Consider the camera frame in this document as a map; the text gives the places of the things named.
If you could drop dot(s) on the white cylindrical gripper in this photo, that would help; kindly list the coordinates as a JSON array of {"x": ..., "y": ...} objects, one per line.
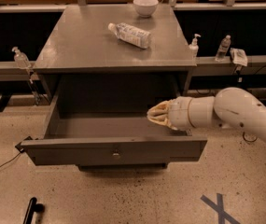
[{"x": 180, "y": 112}]

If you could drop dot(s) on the grey top drawer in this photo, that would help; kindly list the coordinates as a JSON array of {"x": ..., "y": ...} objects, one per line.
[{"x": 92, "y": 132}]

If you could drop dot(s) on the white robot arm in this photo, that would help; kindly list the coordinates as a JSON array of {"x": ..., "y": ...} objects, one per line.
[{"x": 232, "y": 107}]

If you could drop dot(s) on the grey drawer cabinet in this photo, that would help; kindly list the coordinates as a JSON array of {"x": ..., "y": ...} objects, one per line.
[{"x": 82, "y": 57}]

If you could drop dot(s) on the white pump sanitizer bottle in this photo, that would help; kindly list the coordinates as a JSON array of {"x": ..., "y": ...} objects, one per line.
[{"x": 193, "y": 46}]

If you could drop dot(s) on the lying plastic water bottle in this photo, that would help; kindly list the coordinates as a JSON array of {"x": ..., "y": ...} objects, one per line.
[{"x": 131, "y": 34}]

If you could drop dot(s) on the crumpled white packet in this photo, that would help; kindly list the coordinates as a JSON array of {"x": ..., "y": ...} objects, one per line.
[{"x": 238, "y": 57}]

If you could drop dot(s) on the white ceramic bowl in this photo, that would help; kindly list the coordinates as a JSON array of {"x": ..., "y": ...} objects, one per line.
[{"x": 145, "y": 8}]

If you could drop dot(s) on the black power adapter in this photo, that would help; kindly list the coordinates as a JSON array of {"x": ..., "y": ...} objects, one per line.
[{"x": 19, "y": 147}]

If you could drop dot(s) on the clear pump bottle left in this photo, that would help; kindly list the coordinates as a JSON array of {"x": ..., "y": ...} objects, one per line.
[{"x": 21, "y": 59}]

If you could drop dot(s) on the black handle object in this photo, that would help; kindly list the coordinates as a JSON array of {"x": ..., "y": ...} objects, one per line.
[{"x": 33, "y": 207}]

